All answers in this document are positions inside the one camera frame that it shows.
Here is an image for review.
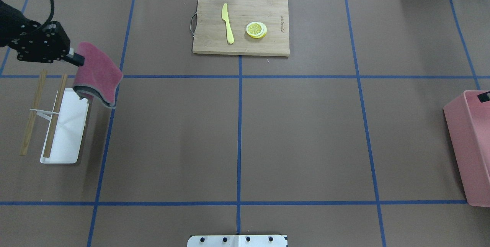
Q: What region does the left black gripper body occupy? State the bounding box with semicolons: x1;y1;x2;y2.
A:
8;21;71;63

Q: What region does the pink cloth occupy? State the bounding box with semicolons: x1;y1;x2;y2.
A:
72;42;124;109

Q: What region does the pink plastic bin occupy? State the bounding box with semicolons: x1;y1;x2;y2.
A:
443;90;490;207

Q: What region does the wooden rack rod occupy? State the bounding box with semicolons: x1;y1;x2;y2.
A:
42;73;68;158
20;69;47;156

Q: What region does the white rack tray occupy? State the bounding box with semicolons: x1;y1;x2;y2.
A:
36;88;89;164

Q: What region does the wooden cutting board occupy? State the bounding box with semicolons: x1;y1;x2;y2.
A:
192;0;290;57

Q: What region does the yellow plastic knife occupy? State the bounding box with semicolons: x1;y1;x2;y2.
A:
222;3;235;44

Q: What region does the yellow lemon slice toy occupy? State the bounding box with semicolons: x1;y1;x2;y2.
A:
245;22;268;39

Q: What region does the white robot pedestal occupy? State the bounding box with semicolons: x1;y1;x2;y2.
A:
187;234;289;247

